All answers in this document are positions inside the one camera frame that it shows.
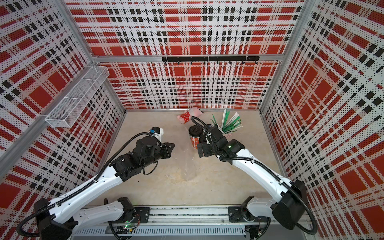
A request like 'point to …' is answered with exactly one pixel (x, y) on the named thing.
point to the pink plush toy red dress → (186, 116)
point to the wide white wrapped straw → (234, 116)
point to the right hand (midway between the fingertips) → (209, 146)
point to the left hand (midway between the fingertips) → (176, 145)
